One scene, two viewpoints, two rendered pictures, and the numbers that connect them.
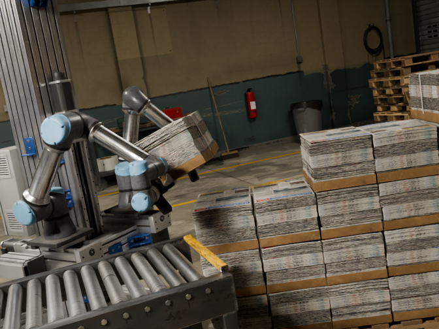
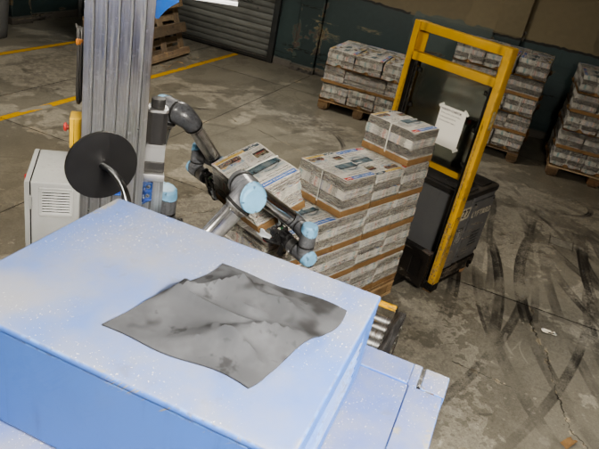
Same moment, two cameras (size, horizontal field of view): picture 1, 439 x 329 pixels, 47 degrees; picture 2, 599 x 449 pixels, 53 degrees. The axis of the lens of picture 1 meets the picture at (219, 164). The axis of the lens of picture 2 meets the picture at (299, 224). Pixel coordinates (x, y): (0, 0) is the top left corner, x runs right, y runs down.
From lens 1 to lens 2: 2.56 m
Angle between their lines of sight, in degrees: 54
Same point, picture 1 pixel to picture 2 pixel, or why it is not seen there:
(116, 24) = not seen: outside the picture
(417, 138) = (394, 177)
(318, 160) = (347, 195)
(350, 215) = (348, 232)
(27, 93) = (132, 123)
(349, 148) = (364, 185)
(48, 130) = (251, 200)
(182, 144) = (291, 191)
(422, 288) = (364, 275)
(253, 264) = not seen: hidden behind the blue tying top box
